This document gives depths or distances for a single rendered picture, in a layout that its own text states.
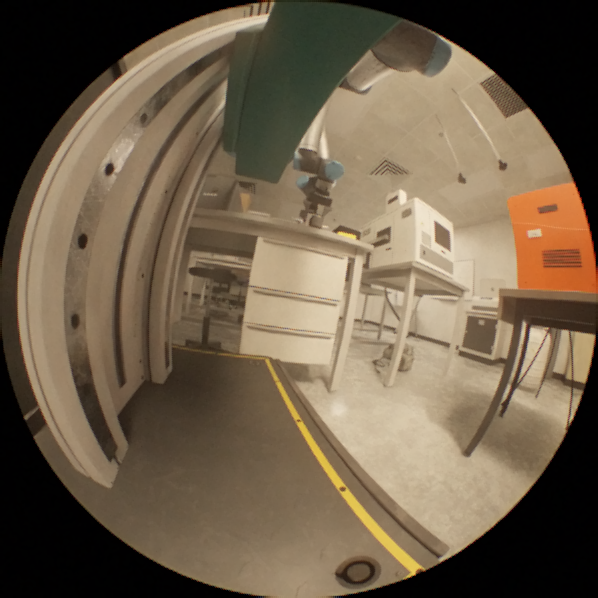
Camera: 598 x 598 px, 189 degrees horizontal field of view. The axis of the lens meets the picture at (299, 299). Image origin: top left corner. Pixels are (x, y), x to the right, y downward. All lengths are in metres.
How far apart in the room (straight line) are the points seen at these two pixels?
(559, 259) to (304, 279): 1.20
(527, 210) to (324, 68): 0.89
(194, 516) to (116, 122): 0.35
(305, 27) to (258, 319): 1.00
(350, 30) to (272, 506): 0.61
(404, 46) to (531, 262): 0.80
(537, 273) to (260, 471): 0.98
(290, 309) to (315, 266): 0.26
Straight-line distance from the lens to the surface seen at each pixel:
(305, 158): 0.86
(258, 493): 0.25
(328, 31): 0.38
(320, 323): 0.96
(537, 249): 0.94
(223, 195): 1.09
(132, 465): 0.28
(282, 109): 0.46
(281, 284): 0.90
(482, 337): 3.45
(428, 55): 0.57
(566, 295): 0.84
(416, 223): 1.44
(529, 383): 2.48
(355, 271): 1.02
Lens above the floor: 0.55
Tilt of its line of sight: 1 degrees down
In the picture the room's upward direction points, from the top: 10 degrees clockwise
